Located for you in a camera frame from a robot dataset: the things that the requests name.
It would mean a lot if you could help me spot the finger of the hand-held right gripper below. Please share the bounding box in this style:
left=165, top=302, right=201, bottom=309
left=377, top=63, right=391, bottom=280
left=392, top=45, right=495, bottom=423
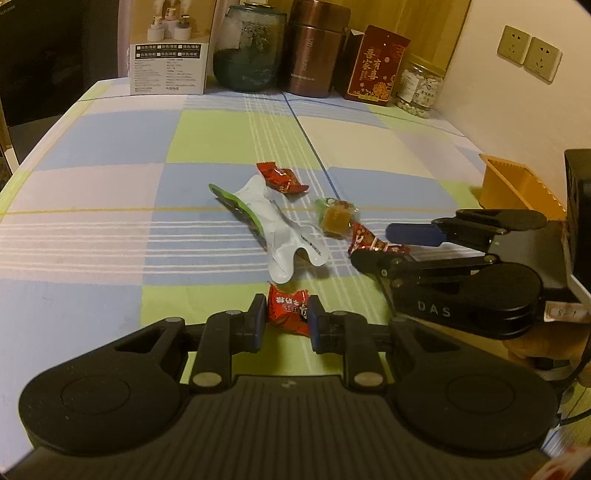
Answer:
left=385, top=209, right=548, bottom=248
left=349, top=250, right=502, bottom=291

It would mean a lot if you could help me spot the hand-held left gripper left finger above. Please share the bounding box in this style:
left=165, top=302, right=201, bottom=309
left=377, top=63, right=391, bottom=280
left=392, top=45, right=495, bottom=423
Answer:
left=108, top=293, right=269, bottom=393

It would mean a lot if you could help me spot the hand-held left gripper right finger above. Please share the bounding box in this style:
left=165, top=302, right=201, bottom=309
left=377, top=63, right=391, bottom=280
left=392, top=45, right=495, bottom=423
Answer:
left=307, top=295, right=466, bottom=393

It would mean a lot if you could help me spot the red candy wrapper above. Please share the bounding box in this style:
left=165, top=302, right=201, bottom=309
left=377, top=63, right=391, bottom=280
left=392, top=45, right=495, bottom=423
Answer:
left=267, top=283, right=311, bottom=338
left=256, top=161, right=310, bottom=197
left=347, top=222, right=411, bottom=259

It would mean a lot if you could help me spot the jelly cup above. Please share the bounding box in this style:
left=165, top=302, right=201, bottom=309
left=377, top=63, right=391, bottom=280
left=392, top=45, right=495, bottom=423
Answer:
left=315, top=197, right=361, bottom=239

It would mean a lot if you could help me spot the white green snack pouch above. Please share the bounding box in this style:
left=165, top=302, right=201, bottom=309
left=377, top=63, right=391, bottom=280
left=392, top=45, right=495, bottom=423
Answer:
left=208, top=174, right=330, bottom=285

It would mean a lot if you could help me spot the orange plastic tray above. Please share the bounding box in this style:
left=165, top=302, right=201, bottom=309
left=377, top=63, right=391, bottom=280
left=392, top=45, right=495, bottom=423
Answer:
left=478, top=154, right=568, bottom=221

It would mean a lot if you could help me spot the person's right hand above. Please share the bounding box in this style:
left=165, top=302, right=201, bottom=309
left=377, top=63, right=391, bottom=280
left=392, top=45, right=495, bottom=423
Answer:
left=502, top=323, right=579, bottom=370

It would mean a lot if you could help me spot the yellow lid plastic jar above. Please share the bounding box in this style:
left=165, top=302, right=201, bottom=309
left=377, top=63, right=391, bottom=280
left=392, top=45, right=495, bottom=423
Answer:
left=394, top=53, right=447, bottom=120

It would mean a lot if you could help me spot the red gift box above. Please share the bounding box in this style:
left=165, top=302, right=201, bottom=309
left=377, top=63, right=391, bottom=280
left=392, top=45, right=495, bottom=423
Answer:
left=342, top=25, right=411, bottom=108

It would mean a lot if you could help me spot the brown thermos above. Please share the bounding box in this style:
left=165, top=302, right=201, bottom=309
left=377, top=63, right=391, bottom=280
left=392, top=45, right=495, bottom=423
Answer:
left=283, top=0, right=352, bottom=99

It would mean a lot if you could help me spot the wooden panel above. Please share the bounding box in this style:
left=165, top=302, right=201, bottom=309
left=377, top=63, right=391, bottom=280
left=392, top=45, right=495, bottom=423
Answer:
left=392, top=0, right=472, bottom=75

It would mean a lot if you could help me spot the checked tablecloth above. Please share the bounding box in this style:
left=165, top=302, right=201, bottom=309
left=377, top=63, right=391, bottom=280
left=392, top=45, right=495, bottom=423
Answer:
left=0, top=76, right=591, bottom=416

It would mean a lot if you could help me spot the green glass jar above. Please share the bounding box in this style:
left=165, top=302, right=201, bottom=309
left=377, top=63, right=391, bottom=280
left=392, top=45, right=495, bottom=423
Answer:
left=212, top=2, right=290, bottom=93

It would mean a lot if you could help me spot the white product box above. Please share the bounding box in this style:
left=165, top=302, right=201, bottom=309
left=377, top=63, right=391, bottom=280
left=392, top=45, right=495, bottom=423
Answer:
left=127, top=0, right=218, bottom=96

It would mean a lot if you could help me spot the beige wall socket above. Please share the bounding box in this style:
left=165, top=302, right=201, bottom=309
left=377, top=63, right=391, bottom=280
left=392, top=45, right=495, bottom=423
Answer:
left=525, top=37, right=563, bottom=84
left=497, top=25, right=531, bottom=66

